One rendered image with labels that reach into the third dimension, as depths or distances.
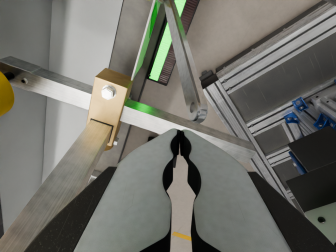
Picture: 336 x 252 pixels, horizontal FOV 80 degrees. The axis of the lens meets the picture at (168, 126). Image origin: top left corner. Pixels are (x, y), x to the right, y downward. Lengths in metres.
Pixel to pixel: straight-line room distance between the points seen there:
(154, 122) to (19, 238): 0.22
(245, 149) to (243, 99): 0.67
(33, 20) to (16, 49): 0.07
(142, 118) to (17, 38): 0.28
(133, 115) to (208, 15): 0.86
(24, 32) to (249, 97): 0.87
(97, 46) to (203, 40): 0.70
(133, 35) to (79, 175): 0.28
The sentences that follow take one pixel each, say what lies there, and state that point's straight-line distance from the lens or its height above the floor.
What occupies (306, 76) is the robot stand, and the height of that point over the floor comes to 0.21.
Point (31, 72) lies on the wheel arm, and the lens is 0.37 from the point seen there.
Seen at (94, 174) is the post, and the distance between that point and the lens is 0.60.
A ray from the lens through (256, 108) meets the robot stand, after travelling 1.07.
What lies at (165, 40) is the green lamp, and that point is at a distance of 0.41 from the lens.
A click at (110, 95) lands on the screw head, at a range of 0.30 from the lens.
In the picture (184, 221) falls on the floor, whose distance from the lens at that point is 2.00.
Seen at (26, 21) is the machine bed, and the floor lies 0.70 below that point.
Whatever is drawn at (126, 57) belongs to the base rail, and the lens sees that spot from 0.43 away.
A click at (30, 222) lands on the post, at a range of 0.23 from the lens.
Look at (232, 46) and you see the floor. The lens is 1.16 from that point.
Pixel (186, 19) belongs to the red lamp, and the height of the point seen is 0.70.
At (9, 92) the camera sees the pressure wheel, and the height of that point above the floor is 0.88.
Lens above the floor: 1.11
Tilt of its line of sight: 59 degrees down
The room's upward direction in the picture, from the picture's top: 175 degrees counter-clockwise
